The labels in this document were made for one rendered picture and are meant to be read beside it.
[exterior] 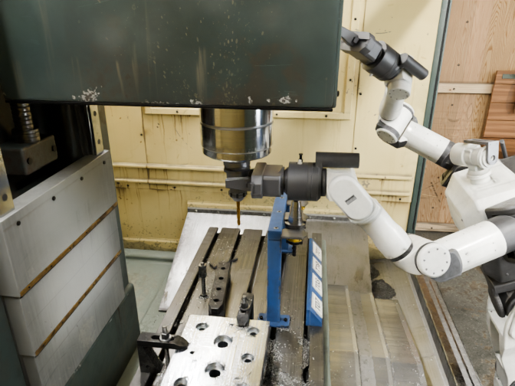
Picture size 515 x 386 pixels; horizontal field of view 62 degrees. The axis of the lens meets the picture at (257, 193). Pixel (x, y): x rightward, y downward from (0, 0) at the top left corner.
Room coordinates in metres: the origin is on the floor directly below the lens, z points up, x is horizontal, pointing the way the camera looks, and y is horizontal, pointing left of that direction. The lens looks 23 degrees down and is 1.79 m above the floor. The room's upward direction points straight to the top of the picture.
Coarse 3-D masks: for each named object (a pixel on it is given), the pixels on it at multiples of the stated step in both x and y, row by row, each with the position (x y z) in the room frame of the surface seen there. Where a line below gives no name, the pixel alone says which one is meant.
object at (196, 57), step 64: (0, 0) 0.85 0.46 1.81; (64, 0) 0.83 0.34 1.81; (128, 0) 0.82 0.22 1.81; (192, 0) 0.80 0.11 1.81; (256, 0) 0.79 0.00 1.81; (320, 0) 0.77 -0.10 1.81; (0, 64) 0.85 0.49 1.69; (64, 64) 0.84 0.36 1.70; (128, 64) 0.82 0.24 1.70; (192, 64) 0.80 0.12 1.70; (256, 64) 0.79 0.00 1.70; (320, 64) 0.77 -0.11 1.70
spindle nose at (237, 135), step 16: (208, 112) 0.86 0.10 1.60; (224, 112) 0.84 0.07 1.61; (240, 112) 0.84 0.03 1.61; (256, 112) 0.85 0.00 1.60; (272, 112) 0.90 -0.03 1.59; (208, 128) 0.86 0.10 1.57; (224, 128) 0.84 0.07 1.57; (240, 128) 0.84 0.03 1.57; (256, 128) 0.85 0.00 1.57; (272, 128) 0.90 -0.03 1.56; (208, 144) 0.86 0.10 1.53; (224, 144) 0.84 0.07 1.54; (240, 144) 0.84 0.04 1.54; (256, 144) 0.85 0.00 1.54; (272, 144) 0.90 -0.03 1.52; (224, 160) 0.85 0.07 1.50; (240, 160) 0.84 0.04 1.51
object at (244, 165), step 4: (224, 164) 0.91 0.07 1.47; (228, 164) 0.89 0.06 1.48; (232, 164) 0.89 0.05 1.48; (236, 164) 0.89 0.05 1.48; (240, 164) 0.89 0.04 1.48; (244, 164) 0.90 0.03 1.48; (248, 164) 0.90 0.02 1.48; (224, 168) 0.91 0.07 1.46; (228, 168) 0.90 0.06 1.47; (232, 168) 0.90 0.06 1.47; (236, 168) 0.89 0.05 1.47; (240, 168) 0.90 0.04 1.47; (244, 168) 0.90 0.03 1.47; (248, 168) 0.91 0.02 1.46; (228, 172) 0.89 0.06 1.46; (232, 172) 0.89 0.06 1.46; (236, 172) 0.89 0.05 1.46; (240, 172) 0.89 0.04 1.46; (244, 172) 0.90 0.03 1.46
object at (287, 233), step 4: (284, 232) 1.07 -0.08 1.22; (288, 232) 1.07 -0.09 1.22; (292, 232) 1.07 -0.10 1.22; (296, 232) 1.07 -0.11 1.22; (300, 232) 1.07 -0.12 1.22; (304, 232) 1.07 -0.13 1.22; (280, 236) 1.05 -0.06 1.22; (284, 236) 1.05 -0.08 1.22; (288, 236) 1.05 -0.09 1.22; (292, 236) 1.05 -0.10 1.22; (296, 236) 1.05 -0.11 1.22; (300, 236) 1.05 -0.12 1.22; (304, 236) 1.05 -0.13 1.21
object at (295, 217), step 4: (292, 204) 1.11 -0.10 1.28; (296, 204) 1.11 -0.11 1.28; (300, 204) 1.11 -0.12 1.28; (292, 208) 1.11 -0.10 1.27; (296, 208) 1.10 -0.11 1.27; (300, 208) 1.11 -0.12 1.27; (292, 212) 1.11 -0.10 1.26; (296, 212) 1.10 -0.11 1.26; (300, 212) 1.11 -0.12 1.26; (292, 216) 1.10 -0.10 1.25; (296, 216) 1.10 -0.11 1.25; (300, 216) 1.11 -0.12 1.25; (288, 220) 1.11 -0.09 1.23; (292, 220) 1.10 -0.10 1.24; (296, 220) 1.10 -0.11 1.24; (300, 220) 1.10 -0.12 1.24; (296, 224) 1.10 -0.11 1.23
